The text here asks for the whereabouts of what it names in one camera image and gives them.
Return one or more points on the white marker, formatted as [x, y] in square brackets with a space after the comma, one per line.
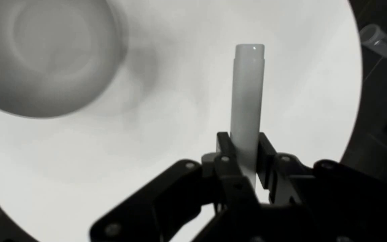
[247, 101]

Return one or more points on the grey bowl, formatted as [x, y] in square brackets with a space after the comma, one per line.
[45, 57]

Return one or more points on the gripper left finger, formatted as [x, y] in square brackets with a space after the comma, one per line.
[166, 198]

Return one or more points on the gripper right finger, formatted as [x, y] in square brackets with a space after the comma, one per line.
[348, 201]

